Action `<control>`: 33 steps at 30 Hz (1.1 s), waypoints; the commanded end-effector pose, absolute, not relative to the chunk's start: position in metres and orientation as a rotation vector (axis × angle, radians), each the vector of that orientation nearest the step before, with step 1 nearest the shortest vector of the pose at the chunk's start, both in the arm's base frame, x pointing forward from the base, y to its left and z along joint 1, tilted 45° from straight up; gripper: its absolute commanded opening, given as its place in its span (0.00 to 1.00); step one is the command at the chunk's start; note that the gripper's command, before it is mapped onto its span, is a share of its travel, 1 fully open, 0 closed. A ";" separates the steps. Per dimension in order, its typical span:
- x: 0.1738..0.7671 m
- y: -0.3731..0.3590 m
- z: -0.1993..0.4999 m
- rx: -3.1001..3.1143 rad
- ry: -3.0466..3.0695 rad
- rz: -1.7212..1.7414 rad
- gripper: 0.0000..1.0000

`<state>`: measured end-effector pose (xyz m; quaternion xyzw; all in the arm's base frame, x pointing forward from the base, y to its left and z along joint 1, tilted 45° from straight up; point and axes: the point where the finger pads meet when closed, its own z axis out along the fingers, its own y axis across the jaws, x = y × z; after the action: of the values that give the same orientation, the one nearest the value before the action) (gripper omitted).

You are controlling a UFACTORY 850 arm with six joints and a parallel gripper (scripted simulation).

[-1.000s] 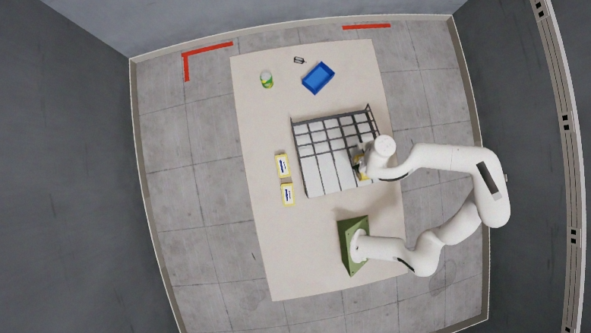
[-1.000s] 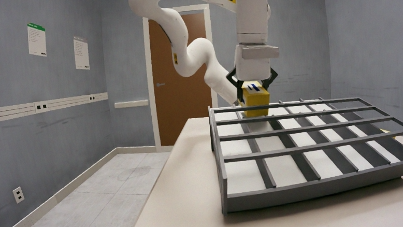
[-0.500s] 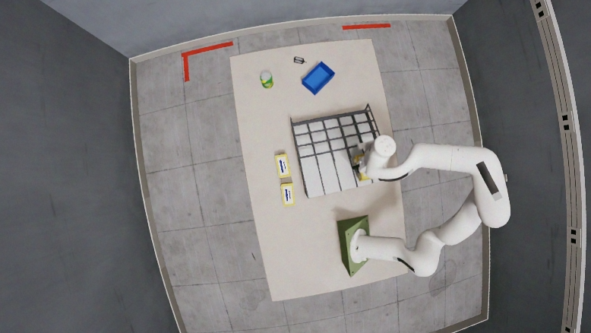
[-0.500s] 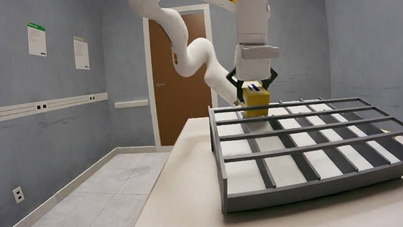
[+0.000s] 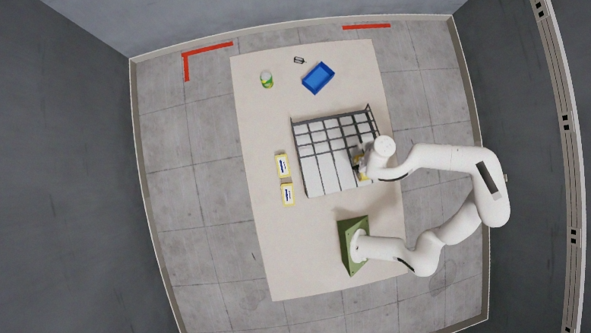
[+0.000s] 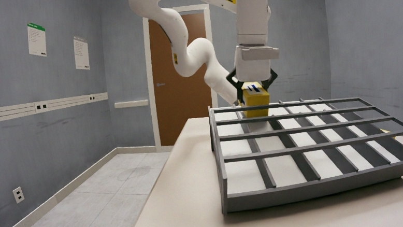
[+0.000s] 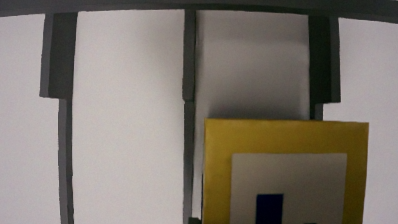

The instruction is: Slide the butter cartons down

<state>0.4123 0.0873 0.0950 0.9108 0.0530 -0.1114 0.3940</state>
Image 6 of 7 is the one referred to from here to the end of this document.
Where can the dark grey front bar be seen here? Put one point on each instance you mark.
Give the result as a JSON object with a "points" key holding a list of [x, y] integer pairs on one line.
{"points": [[312, 189]]}

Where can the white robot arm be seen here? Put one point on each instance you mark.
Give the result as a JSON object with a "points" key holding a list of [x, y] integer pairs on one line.
{"points": [[252, 29]]}

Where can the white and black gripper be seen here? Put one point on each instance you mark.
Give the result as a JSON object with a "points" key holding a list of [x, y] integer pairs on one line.
{"points": [[255, 70]]}

